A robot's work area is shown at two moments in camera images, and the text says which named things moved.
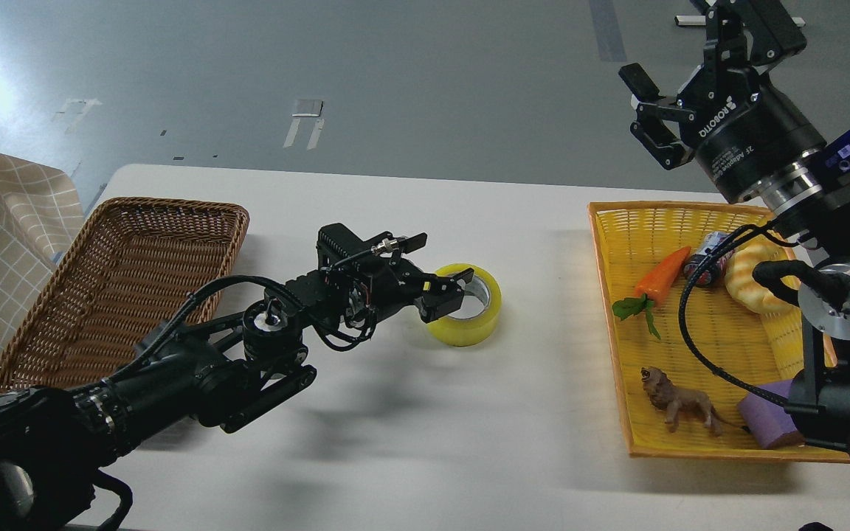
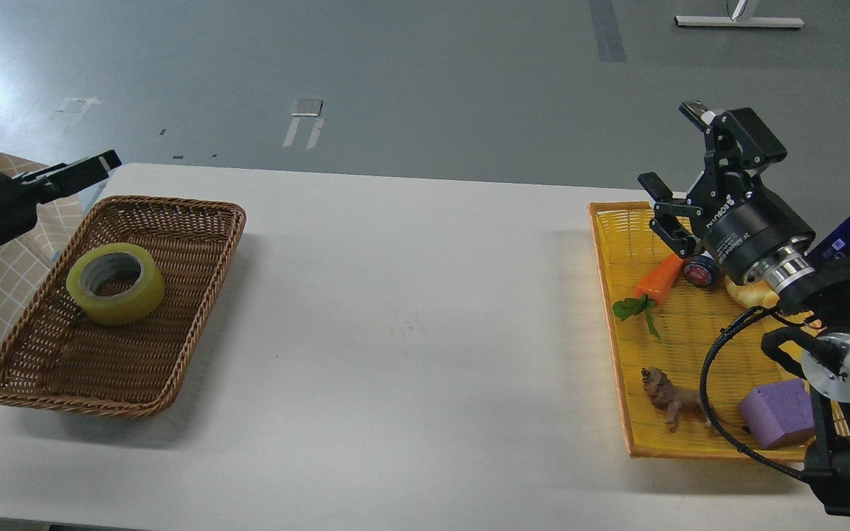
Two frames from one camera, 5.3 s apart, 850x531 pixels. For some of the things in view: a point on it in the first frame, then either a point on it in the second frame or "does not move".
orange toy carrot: [654, 286] does not move
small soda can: [716, 270] does not move
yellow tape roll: [481, 299] -> [131, 307]
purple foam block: [769, 421] does not move
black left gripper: [395, 285] -> [4, 207]
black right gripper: [743, 126] -> [736, 220]
